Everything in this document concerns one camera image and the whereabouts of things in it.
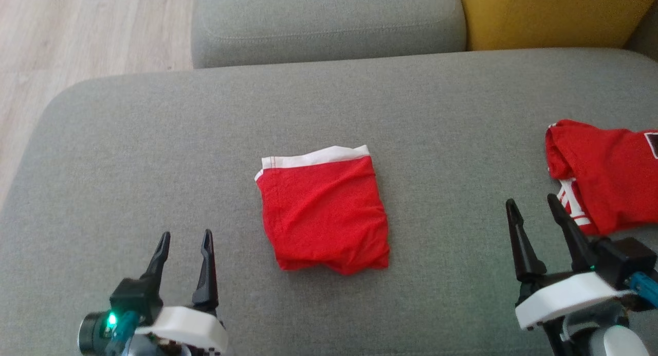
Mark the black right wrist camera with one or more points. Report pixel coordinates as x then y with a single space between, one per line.
622 258

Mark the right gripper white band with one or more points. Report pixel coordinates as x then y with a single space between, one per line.
565 297

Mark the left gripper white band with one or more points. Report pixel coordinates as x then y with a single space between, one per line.
190 327

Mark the red and white jersey garment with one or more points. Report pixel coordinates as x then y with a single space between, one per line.
606 176
324 217

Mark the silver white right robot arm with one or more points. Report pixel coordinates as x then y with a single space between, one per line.
617 340

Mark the grey fabric sofa seat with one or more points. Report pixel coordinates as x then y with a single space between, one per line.
411 99

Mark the yellow sofa cushion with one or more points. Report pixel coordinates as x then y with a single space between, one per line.
540 16

